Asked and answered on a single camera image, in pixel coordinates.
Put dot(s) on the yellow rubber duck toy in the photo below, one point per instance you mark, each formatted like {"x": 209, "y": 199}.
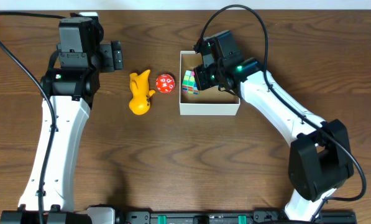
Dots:
{"x": 141, "y": 93}

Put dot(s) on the multicoloured puzzle cube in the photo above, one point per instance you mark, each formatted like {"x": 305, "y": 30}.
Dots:
{"x": 189, "y": 84}

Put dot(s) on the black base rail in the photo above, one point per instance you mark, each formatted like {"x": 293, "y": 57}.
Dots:
{"x": 222, "y": 217}

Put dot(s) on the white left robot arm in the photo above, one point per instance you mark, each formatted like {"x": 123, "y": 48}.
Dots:
{"x": 68, "y": 88}

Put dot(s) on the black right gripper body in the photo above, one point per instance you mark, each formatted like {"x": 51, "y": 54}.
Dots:
{"x": 202, "y": 78}

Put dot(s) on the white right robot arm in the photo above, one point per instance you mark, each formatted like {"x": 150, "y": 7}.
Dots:
{"x": 318, "y": 162}

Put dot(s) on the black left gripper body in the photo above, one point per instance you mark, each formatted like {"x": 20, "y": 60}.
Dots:
{"x": 117, "y": 56}

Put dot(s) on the beige cardboard box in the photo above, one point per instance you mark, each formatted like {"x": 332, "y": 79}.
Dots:
{"x": 210, "y": 102}

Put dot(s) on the red polyhedral die ball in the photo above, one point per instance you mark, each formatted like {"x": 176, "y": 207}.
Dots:
{"x": 165, "y": 83}

